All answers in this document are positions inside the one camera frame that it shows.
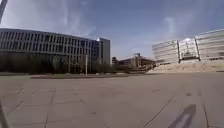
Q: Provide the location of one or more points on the pale stone embankment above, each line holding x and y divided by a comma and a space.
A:
186, 67

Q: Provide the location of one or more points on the grey concrete slab pavement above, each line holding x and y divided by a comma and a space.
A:
110, 100

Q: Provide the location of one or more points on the row of trees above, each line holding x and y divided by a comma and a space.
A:
40, 65

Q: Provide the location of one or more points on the curved grey glass building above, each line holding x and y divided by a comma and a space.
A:
46, 41

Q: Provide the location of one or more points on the grass lawn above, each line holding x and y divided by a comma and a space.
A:
76, 76

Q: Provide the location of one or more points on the pale pole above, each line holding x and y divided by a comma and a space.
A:
86, 65

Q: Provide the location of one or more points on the brown building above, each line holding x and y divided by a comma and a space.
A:
138, 62

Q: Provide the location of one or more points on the white multi-storey building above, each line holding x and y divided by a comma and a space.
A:
206, 45

